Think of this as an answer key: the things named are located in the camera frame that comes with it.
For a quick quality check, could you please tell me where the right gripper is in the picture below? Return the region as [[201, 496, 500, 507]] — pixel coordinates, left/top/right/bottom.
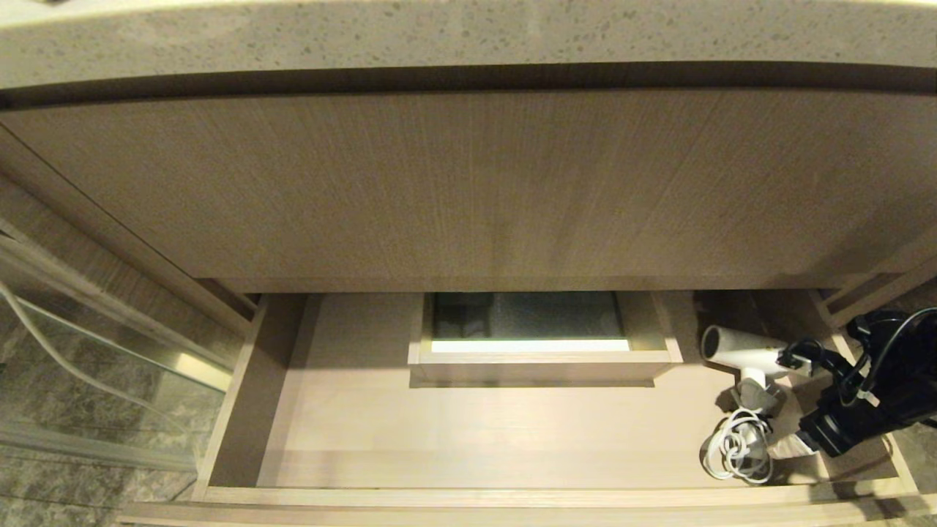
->
[[766, 337, 910, 461]]

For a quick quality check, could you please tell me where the white hair dryer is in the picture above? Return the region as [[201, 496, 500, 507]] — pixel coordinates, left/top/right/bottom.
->
[[700, 324, 815, 416]]

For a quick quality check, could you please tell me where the open wooden drawer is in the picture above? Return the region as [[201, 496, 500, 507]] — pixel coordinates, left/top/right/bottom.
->
[[117, 272, 937, 527]]

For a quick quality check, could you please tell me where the wooden cabinet front panel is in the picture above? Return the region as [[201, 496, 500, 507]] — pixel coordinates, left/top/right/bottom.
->
[[0, 63, 937, 295]]

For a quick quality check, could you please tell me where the speckled stone countertop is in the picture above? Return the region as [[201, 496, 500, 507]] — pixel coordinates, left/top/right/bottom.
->
[[0, 0, 937, 94]]

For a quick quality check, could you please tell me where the white coiled power cord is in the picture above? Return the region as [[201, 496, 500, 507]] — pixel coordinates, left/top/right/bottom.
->
[[701, 408, 776, 486]]

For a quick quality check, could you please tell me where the black cable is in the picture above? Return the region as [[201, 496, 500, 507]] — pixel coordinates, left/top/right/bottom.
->
[[840, 307, 937, 403]]

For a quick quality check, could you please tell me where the glass panel with metal frame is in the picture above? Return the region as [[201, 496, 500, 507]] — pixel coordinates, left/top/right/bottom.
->
[[0, 233, 236, 473]]

